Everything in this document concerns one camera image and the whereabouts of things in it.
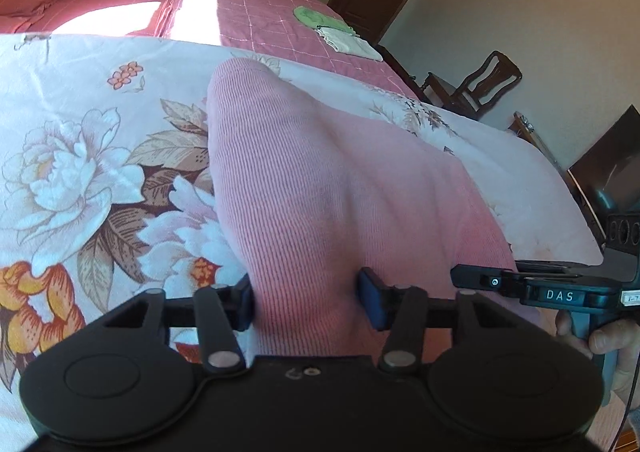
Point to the green folded cloth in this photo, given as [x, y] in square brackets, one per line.
[316, 20]

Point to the white folded cloth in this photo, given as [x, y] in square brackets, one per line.
[349, 44]

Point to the dark monitor screen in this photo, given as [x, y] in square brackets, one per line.
[607, 175]

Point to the person right hand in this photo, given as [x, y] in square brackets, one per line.
[621, 336]

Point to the pink long-sleeve sweater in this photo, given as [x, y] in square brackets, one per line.
[308, 195]

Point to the pink checked bedspread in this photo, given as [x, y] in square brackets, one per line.
[266, 27]

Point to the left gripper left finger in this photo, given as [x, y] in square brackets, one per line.
[219, 312]

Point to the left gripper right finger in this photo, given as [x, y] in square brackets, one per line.
[401, 314]

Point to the dark wooden chair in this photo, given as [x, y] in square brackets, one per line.
[479, 91]

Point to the floral white bed quilt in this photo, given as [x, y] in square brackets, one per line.
[105, 189]

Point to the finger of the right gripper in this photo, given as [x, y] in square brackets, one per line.
[504, 282]

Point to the wooden bed footboard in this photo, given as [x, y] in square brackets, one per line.
[525, 131]

